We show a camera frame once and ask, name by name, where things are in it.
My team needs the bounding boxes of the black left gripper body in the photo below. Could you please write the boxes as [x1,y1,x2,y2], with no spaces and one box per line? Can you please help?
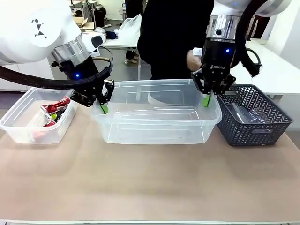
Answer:
[52,55,106,100]

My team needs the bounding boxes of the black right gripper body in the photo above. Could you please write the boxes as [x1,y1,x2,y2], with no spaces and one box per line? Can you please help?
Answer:
[200,38,237,91]

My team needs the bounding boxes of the clear plastic bin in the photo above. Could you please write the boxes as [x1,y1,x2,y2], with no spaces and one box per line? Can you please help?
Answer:
[90,79,223,145]
[0,86,79,145]

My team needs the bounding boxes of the dark woven plastic basket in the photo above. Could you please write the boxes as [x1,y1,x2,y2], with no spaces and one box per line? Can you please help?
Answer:
[216,83,294,148]

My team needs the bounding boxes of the person's bare hand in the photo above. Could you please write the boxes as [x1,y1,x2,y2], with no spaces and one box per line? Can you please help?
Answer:
[186,50,203,72]

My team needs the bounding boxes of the crushed black can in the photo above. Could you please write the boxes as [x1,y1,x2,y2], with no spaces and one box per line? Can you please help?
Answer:
[55,109,70,123]

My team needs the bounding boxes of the crushed red can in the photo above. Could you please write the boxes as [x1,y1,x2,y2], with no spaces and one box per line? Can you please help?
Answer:
[42,113,60,128]
[40,95,71,115]

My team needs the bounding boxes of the clear plastic container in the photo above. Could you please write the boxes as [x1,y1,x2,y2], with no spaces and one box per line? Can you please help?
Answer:
[225,102,249,124]

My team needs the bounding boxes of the crushed clear plastic bottle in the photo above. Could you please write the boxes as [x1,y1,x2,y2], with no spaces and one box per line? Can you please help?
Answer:
[246,108,285,124]

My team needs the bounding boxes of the person in black clothes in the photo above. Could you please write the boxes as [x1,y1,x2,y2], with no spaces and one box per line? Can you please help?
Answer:
[136,0,215,81]

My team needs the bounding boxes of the background person's legs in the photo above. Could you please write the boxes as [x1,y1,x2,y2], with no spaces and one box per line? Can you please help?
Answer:
[125,48,140,65]

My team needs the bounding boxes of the open cardboard box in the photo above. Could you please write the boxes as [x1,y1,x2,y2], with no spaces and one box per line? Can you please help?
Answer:
[74,17,96,30]

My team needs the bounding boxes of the long white desk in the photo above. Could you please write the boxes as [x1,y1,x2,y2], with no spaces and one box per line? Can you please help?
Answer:
[231,38,300,100]

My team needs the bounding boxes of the clear white plastic bag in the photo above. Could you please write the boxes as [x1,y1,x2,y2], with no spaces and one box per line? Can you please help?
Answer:
[118,13,143,40]

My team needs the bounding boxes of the black right arm cable sleeve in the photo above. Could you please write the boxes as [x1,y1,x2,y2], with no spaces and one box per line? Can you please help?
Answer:
[235,0,263,78]

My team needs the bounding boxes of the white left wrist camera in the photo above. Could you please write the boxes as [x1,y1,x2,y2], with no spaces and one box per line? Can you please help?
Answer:
[81,32,107,53]

